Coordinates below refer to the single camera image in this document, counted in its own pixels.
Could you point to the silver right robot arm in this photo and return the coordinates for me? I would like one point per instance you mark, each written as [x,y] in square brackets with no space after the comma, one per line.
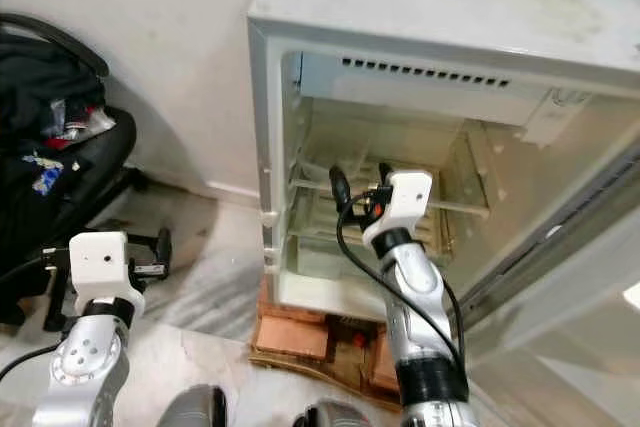
[415,307]

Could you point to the white small fridge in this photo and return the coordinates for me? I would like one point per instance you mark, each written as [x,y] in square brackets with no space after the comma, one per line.
[410,7]

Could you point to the white fridge door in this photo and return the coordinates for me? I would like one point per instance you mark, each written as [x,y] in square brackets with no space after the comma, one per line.
[560,327]

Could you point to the black office chair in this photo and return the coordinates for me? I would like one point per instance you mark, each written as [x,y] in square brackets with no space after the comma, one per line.
[120,162]

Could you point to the blue and white item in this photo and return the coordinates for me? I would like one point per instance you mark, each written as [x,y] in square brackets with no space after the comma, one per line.
[46,175]

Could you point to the grey left robot leg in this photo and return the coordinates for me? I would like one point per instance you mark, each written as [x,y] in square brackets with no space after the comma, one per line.
[192,409]

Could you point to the grey robot leg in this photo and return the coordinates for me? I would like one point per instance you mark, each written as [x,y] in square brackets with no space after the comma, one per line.
[335,415]
[192,409]

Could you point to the red and white packet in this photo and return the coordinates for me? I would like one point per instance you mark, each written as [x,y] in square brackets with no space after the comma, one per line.
[88,125]

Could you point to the brown wooden board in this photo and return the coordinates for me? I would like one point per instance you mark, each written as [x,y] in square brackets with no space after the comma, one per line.
[345,372]

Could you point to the grey right robot leg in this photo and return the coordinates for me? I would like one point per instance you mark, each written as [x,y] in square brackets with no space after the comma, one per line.
[335,415]

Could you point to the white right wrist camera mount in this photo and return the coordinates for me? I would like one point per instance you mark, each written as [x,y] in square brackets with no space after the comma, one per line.
[405,202]

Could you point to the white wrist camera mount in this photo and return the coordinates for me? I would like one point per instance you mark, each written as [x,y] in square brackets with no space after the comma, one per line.
[405,202]
[100,265]

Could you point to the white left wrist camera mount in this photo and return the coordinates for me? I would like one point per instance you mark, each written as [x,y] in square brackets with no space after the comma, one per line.
[100,265]

